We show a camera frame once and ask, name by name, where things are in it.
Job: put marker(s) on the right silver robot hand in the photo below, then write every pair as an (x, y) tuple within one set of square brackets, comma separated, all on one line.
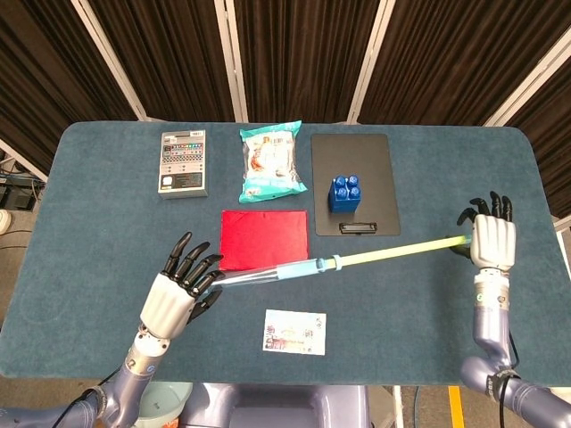
[(493, 243)]

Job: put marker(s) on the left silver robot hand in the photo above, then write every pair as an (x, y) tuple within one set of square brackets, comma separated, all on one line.
[(167, 303)]

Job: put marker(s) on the left purple robot arm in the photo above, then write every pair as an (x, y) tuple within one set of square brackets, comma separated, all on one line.
[(134, 379)]

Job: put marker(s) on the pale green plastic basin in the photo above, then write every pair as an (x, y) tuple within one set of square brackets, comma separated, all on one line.
[(171, 401)]

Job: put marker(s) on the red rectangular cloth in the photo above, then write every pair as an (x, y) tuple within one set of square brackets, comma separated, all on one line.
[(263, 241)]

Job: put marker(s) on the dark brown curtain panel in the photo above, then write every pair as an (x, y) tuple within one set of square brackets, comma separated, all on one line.
[(44, 67), (455, 58), (169, 58), (553, 134), (299, 58)]

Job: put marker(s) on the printed picture postcard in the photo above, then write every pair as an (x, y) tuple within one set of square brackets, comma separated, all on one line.
[(294, 332)]

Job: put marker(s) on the grey printed carton box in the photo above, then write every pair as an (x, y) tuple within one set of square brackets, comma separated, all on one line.
[(183, 165)]

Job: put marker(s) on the purple robot torso base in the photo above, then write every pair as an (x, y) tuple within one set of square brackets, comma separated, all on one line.
[(276, 405)]

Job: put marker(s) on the blue toy building block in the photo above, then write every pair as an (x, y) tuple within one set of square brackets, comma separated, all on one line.
[(343, 196)]

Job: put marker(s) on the black clipboard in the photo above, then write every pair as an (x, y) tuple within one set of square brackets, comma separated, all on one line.
[(350, 156)]

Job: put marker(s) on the teal snack bag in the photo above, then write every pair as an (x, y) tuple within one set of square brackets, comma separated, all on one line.
[(270, 160)]

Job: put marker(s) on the white round plug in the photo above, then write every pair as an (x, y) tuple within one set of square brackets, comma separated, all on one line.
[(4, 223)]

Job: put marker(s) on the black electronics box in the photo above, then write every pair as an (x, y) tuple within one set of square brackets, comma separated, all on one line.
[(18, 198)]

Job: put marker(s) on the white table leg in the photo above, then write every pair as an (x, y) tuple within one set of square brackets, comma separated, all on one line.
[(398, 408)]

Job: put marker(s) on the white partition frame post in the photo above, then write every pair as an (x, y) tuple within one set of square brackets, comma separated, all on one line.
[(112, 62), (562, 224), (22, 160), (231, 62), (368, 62), (531, 76)]

